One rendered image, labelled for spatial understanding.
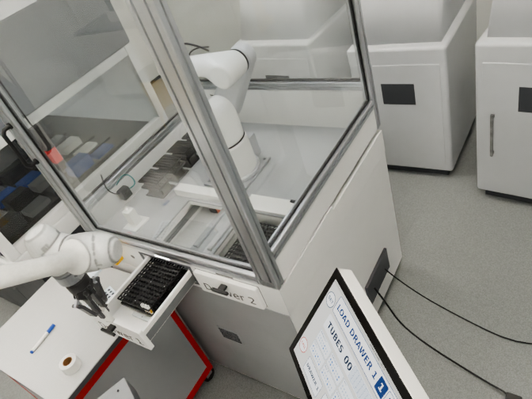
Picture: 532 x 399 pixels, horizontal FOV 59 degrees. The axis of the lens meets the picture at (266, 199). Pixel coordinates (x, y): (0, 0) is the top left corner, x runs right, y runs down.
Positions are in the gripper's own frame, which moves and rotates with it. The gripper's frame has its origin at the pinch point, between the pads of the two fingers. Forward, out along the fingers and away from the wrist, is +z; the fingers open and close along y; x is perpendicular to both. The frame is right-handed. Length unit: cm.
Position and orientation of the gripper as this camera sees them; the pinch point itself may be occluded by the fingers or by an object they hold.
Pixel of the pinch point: (105, 314)
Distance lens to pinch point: 174.2
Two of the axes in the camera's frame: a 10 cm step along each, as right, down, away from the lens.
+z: 2.9, 7.4, 6.1
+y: 3.1, -6.8, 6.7
